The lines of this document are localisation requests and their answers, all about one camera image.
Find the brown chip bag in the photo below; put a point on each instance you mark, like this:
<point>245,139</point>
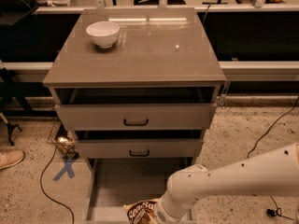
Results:
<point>141,212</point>

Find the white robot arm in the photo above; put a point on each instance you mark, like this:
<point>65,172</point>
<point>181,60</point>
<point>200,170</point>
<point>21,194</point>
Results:
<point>274,173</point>

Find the grey drawer cabinet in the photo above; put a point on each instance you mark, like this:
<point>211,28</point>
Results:
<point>162,56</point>

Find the top grey drawer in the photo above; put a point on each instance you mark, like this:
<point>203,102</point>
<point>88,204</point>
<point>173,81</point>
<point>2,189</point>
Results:
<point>136,117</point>

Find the grey drawer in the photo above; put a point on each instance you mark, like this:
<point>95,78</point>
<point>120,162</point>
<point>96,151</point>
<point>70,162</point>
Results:
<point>136,117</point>
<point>139,143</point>
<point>116,182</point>

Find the middle grey drawer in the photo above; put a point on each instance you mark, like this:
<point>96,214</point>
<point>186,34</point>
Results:
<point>139,143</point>

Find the bottom grey drawer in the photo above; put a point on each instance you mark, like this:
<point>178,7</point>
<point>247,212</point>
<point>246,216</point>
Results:
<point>116,182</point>

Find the white ceramic bowl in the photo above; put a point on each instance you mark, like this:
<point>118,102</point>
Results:
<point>103,34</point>

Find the blue tape cross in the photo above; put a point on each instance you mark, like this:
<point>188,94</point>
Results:
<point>66,170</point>

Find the black stand leg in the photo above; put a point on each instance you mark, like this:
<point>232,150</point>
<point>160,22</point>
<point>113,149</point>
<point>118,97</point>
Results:
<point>12,101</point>

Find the beige shoe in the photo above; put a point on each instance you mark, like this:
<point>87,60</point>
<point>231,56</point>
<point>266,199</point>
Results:
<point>10,158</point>

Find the wire basket with object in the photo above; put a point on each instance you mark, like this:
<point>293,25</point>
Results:
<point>62,139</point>

